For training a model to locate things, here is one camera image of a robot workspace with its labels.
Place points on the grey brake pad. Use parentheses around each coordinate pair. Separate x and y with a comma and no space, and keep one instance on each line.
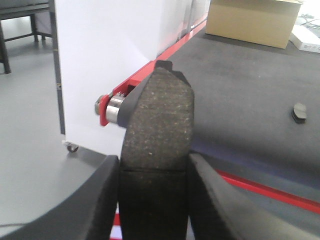
(299,113)
(152,191)

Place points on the white printed box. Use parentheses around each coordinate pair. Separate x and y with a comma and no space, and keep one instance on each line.
(304,40)

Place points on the cardboard box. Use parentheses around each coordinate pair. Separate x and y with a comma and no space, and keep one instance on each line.
(263,22)

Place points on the black conveyor belt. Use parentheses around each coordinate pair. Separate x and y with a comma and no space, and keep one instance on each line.
(243,98)

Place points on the left red-white traffic cone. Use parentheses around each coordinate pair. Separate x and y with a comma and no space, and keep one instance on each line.
(116,232)

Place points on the red conveyor frame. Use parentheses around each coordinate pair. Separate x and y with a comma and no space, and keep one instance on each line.
(224,136)

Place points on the white wheeled panel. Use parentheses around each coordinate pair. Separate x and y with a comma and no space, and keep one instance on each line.
(101,43)

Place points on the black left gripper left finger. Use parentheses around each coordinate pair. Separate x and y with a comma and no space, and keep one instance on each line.
(87,214)

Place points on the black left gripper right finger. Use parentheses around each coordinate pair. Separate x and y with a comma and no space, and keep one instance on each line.
(221,211)

